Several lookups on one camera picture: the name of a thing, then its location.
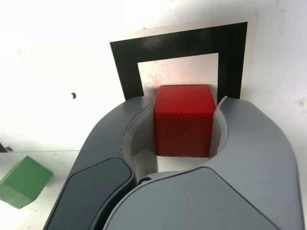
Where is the black tape square outline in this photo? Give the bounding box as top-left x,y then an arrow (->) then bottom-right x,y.
109,22 -> 248,101

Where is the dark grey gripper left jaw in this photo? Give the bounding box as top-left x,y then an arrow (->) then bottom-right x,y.
44,95 -> 159,230

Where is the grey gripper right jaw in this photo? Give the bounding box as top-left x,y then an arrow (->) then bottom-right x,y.
103,95 -> 302,230

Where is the green cube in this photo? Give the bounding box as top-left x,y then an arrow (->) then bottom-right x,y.
0,155 -> 54,209

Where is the red cube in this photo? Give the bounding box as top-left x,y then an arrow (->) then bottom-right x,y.
153,84 -> 216,158

